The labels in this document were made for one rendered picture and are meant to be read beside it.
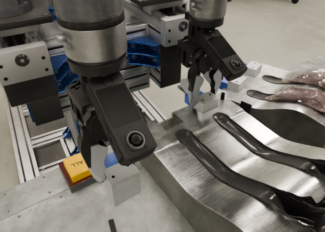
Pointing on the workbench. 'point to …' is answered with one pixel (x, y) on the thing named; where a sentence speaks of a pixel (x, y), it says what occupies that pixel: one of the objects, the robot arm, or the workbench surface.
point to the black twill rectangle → (245, 107)
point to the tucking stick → (112, 225)
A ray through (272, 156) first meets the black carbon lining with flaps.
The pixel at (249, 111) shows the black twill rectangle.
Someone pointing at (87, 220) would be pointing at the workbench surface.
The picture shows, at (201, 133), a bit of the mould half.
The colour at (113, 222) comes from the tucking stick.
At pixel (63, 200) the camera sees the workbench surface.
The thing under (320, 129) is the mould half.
